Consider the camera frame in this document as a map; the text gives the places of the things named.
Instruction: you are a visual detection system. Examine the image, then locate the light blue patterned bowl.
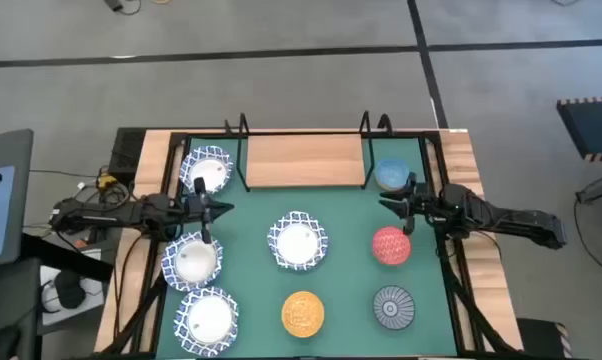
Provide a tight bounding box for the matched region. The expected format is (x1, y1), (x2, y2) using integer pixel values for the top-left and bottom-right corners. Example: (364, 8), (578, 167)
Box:
(374, 157), (411, 192)

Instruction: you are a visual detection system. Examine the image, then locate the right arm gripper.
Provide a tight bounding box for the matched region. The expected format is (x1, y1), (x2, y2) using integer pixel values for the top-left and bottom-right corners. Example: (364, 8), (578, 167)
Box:
(379, 173), (445, 235)

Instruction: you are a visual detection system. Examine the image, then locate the black computer mouse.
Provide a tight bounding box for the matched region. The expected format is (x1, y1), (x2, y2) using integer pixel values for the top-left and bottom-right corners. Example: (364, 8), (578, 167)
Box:
(0, 324), (23, 360)

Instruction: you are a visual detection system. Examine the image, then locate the black wire shelf frame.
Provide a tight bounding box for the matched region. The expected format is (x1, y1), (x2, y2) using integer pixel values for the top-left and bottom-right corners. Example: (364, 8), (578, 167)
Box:
(224, 110), (395, 192)

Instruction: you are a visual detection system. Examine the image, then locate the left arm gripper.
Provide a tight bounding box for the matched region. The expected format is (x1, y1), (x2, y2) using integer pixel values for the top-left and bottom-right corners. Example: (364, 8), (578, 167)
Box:
(183, 177), (235, 245)

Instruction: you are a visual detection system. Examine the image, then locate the white paper sheet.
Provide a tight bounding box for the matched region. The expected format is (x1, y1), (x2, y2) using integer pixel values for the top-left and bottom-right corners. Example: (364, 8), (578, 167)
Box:
(39, 247), (113, 326)

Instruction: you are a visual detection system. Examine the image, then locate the black ventilated box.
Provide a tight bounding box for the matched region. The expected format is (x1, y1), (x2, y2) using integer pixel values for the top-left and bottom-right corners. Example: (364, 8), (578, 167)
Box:
(108, 127), (147, 176)

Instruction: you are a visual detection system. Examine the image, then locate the black power adapter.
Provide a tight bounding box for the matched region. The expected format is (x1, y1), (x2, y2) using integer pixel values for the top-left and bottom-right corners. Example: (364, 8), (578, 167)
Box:
(103, 0), (142, 15)

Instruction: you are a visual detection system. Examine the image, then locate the blue white patterned paper plate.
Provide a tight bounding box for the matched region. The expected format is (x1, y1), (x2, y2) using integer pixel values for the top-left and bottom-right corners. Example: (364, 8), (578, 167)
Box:
(160, 231), (225, 293)
(266, 210), (330, 272)
(179, 145), (235, 195)
(173, 285), (240, 358)

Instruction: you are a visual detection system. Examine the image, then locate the dark blue striped bowl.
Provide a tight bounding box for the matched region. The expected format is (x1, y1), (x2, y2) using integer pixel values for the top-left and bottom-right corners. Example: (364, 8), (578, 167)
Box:
(372, 284), (416, 331)

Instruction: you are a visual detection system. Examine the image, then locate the black metal rig frame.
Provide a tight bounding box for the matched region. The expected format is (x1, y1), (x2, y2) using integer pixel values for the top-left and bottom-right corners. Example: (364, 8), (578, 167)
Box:
(100, 127), (532, 360)

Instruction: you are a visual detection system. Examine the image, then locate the black mat with striped edge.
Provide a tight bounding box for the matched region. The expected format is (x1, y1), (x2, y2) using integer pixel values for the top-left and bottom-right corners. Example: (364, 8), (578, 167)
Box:
(555, 95), (602, 163)

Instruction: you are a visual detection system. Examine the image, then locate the black box with striped edge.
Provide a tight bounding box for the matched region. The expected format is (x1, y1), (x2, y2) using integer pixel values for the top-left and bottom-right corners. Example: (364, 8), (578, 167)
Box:
(515, 317), (575, 360)

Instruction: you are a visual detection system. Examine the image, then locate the wooden shelf board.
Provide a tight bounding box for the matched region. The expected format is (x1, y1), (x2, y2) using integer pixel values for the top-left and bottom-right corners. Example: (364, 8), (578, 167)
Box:
(244, 133), (367, 189)

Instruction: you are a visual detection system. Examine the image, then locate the black cable bundle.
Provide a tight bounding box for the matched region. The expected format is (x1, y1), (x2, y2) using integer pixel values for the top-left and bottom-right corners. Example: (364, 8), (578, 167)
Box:
(75, 167), (135, 241)

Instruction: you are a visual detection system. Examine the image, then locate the black desk edge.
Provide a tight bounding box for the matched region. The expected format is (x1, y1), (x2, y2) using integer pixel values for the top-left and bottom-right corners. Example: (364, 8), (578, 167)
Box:
(20, 232), (115, 284)

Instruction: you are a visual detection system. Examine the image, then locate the green table mat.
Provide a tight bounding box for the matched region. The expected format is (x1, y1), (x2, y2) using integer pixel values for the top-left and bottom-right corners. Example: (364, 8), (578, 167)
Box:
(155, 137), (458, 359)

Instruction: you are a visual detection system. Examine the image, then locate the yellow bowl with blue outside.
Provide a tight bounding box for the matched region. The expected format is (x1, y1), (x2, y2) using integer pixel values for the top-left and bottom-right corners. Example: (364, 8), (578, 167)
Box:
(280, 290), (326, 339)

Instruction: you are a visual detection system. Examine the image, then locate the red patterned bowl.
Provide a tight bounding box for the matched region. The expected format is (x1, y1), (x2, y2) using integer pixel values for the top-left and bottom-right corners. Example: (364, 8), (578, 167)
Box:
(371, 225), (413, 267)

